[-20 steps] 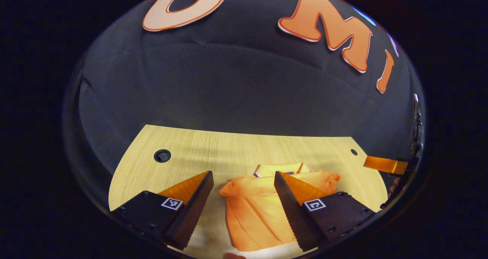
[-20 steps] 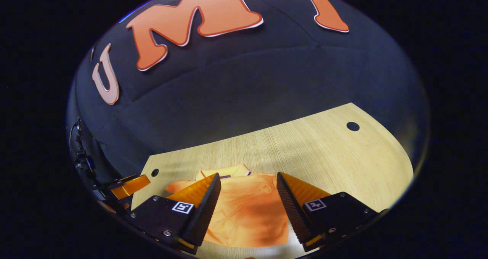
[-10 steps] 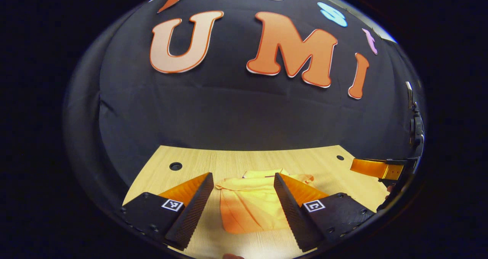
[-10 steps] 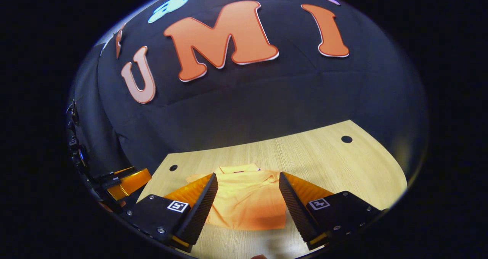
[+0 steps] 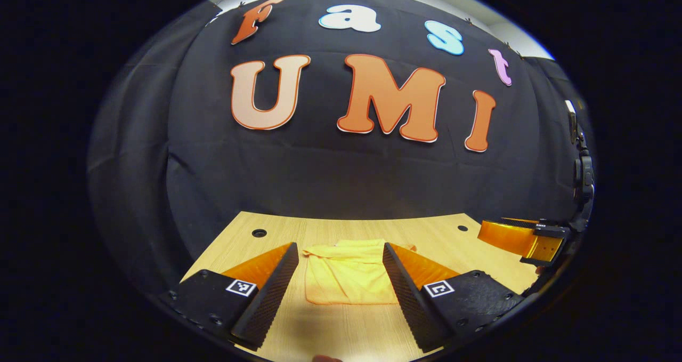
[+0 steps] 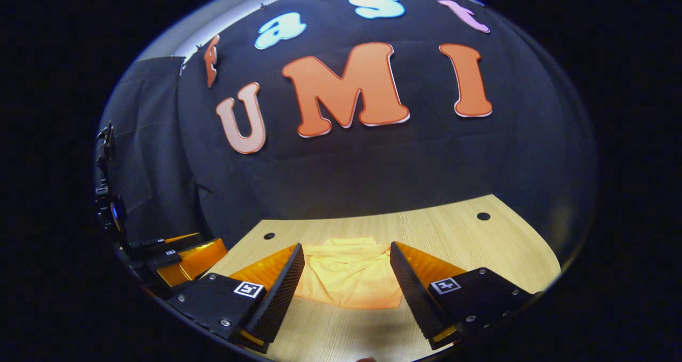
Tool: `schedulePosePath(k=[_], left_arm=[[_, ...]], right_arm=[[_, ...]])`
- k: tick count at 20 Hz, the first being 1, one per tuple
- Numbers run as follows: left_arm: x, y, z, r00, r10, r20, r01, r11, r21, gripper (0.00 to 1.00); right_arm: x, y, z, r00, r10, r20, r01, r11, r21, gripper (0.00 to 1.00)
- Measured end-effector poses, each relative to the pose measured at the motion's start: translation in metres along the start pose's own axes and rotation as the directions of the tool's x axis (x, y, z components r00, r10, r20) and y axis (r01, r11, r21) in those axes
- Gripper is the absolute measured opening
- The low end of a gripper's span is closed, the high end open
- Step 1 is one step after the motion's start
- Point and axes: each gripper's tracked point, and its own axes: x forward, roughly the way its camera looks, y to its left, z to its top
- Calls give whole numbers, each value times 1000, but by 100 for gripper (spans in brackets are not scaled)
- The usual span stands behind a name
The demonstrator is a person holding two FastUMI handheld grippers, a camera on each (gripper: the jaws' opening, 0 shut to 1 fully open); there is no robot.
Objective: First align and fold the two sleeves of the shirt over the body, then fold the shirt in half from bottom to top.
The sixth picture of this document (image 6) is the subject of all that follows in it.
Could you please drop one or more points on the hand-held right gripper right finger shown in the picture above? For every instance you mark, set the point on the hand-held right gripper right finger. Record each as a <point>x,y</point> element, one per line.
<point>413,298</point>

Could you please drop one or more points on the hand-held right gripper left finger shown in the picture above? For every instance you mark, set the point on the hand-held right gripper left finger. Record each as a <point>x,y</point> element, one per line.
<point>279,298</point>

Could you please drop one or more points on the orange T-shirt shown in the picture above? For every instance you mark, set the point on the orange T-shirt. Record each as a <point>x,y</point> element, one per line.
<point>346,276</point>

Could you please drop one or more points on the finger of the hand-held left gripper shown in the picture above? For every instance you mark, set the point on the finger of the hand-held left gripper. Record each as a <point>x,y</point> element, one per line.
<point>181,239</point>
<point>197,260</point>

